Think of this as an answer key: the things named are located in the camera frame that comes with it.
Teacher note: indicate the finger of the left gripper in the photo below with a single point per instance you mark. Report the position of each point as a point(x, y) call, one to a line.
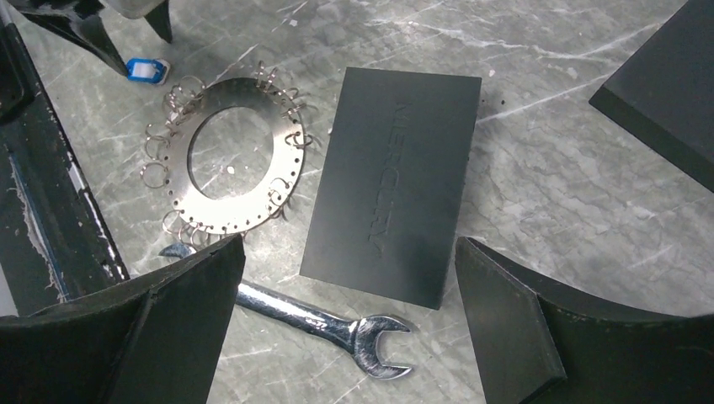
point(159, 20)
point(77, 21)

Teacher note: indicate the black rectangular pad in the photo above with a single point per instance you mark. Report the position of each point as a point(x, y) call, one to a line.
point(389, 198)

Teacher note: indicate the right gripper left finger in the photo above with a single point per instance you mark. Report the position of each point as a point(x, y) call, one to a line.
point(153, 339)

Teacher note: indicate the bunch of steel keyrings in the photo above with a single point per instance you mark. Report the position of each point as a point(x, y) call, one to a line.
point(156, 141)

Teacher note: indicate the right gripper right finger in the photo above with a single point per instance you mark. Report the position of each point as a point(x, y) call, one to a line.
point(538, 340)

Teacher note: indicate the numbered metal ring disc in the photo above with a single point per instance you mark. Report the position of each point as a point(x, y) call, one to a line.
point(236, 151)

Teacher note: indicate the silver combination wrench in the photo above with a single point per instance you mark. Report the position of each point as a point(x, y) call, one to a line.
point(359, 338)

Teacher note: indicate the black box with label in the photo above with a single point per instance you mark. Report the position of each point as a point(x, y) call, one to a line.
point(663, 94)

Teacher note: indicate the blue key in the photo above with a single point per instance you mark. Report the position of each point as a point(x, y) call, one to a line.
point(149, 71)

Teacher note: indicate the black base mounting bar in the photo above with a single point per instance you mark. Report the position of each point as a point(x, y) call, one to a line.
point(55, 244)

